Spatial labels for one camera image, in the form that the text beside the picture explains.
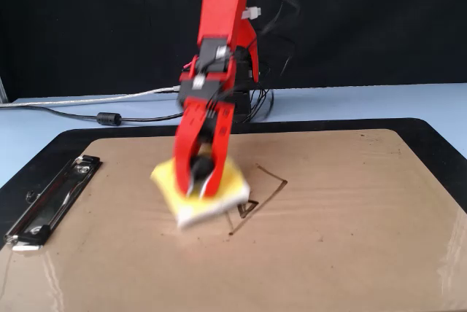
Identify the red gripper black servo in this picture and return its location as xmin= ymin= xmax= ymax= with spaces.
xmin=173 ymin=96 xmax=235 ymax=199

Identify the yellow white sponge black knob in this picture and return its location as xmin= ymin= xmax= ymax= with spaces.
xmin=150 ymin=144 xmax=252 ymax=231

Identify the black robot base with electronics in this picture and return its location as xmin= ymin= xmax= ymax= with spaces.
xmin=231 ymin=84 xmax=257 ymax=124

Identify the black rubber mat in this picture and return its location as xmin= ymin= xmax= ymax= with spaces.
xmin=0 ymin=117 xmax=467 ymax=251

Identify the brown marker drawing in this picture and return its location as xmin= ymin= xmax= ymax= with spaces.
xmin=228 ymin=164 xmax=288 ymax=235

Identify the brown glossy clipboard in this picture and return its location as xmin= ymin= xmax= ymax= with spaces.
xmin=0 ymin=128 xmax=467 ymax=312

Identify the silver metal clipboard clip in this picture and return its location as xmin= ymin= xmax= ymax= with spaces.
xmin=3 ymin=155 xmax=101 ymax=251

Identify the black backdrop cloth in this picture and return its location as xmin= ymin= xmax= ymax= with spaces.
xmin=0 ymin=0 xmax=467 ymax=104

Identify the black power cable with ferrite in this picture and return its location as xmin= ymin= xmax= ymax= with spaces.
xmin=0 ymin=102 xmax=183 ymax=127

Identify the silver braided USB cable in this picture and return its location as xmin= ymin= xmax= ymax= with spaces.
xmin=0 ymin=85 xmax=182 ymax=109

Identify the black servo wire bundle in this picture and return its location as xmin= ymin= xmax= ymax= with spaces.
xmin=246 ymin=0 xmax=303 ymax=123

